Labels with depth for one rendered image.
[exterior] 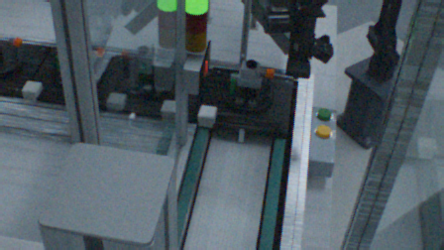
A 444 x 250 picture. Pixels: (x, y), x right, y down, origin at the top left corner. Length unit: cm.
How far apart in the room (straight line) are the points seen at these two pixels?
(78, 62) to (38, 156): 104
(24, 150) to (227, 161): 57
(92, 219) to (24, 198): 130
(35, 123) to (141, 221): 142
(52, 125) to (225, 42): 70
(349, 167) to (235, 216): 40
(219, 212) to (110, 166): 113
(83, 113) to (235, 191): 83
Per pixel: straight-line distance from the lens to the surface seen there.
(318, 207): 157
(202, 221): 143
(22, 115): 171
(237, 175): 153
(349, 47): 213
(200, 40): 132
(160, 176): 32
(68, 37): 67
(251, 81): 160
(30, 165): 168
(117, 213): 30
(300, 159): 154
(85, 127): 73
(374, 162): 61
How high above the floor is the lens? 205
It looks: 43 degrees down
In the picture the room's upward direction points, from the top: 4 degrees clockwise
